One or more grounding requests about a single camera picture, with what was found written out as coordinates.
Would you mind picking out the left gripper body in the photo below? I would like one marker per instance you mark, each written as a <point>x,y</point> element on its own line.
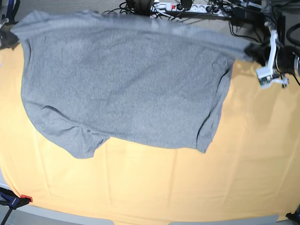
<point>277,76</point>

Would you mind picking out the grey t-shirt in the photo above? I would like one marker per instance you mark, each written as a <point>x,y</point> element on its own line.
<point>88,77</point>

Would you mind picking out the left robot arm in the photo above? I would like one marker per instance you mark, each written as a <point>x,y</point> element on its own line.
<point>278,54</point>

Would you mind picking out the blue clamp top left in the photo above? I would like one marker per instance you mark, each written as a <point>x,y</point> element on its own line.
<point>11,7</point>

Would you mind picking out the black power adapter brick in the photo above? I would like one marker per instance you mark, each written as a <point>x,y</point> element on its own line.
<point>243,15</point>

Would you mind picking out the yellow table cloth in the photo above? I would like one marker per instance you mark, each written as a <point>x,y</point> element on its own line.
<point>251,168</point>

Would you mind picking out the white power strip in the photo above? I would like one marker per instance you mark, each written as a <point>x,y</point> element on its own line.
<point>174,8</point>

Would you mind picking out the black clamp right corner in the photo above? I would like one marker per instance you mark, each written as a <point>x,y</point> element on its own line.
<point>295,217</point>

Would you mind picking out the blue black bar clamp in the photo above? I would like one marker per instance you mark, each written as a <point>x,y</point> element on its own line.
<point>10,199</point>

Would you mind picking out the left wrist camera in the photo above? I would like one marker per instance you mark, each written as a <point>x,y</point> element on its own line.
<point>264,75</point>

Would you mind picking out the black centre post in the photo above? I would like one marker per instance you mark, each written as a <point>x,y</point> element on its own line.
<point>142,7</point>

